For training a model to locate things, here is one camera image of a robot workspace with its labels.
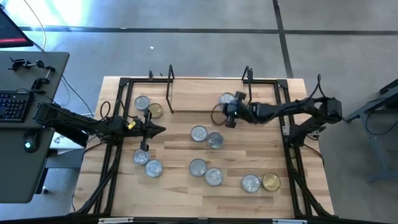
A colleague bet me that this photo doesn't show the black computer mouse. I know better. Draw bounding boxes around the black computer mouse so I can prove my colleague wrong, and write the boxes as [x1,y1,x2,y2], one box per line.
[23,129,40,154]

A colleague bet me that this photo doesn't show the black computer monitor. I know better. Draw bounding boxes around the black computer monitor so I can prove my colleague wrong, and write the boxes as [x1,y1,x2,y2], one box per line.
[0,7,34,49]

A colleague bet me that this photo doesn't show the green tuna can gold lid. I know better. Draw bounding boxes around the green tuna can gold lid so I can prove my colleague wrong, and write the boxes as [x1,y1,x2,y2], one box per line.
[262,172,281,192]
[147,103,164,119]

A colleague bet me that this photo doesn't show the black aluminium table frame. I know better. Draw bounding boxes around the black aluminium table frame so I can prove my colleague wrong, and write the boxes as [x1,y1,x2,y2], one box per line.
[70,76,336,224]

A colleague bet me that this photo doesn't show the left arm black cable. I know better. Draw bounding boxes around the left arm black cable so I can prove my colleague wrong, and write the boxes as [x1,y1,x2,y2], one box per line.
[99,100,112,121]

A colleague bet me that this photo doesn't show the blue-grey metal stand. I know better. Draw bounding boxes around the blue-grey metal stand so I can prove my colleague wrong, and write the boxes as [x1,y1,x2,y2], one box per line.
[343,77,398,183]

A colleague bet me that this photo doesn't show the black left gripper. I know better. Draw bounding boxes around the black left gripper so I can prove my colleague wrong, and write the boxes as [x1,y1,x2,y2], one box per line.
[123,110,167,152]

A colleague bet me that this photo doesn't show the black desk clamp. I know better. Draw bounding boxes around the black desk clamp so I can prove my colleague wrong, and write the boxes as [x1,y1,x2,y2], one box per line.
[30,65,57,93]
[8,57,45,72]

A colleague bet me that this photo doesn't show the right arm brown cable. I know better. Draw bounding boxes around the right arm brown cable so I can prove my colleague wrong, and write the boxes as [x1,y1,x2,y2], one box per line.
[211,103,231,126]

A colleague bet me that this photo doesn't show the silver metal bracket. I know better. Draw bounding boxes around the silver metal bracket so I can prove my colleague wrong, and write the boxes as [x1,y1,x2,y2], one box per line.
[98,217,134,224]
[272,218,308,224]

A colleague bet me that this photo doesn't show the black keyboard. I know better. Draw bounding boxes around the black keyboard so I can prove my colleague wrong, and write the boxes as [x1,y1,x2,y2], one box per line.
[0,90,34,123]

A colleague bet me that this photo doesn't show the white box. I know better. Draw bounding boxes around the white box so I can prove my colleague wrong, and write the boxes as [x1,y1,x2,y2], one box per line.
[49,130,90,151]

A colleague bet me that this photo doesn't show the yellow cable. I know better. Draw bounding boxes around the yellow cable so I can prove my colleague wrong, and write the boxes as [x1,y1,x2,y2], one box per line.
[22,0,47,50]

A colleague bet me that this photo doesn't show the grey desk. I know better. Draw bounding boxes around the grey desk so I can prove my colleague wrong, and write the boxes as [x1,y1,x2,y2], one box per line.
[0,51,71,205]

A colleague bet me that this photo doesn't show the teal tuna can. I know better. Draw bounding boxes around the teal tuna can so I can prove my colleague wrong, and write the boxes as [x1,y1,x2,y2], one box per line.
[190,124,208,143]
[241,174,261,194]
[132,148,151,166]
[218,92,234,106]

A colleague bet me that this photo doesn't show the wooden shelf black metal frame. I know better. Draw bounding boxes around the wooden shelf black metal frame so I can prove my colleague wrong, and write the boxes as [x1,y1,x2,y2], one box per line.
[165,64,254,114]

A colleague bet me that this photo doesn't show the blue tuna can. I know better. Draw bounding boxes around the blue tuna can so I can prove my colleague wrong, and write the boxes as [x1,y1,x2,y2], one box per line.
[189,158,208,177]
[206,131,224,150]
[134,95,150,111]

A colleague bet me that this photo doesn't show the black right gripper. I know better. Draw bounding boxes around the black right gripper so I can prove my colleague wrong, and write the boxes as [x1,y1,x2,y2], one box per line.
[222,91,251,128]

